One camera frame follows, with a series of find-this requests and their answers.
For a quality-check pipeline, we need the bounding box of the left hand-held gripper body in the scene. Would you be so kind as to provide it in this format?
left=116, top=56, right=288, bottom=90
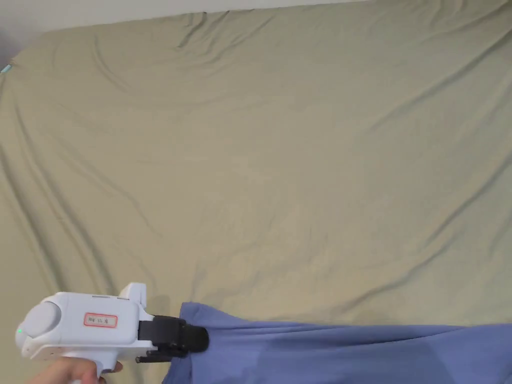
left=15, top=282, right=188, bottom=376

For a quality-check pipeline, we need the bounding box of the blue garment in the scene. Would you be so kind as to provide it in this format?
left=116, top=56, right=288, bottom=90
left=161, top=301, right=512, bottom=384

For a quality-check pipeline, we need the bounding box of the person's left hand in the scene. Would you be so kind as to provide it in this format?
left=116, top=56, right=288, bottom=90
left=23, top=351, right=124, bottom=384

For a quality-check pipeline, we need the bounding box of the bed with pale green sheet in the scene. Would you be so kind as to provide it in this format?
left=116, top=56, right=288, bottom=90
left=0, top=0, right=512, bottom=384

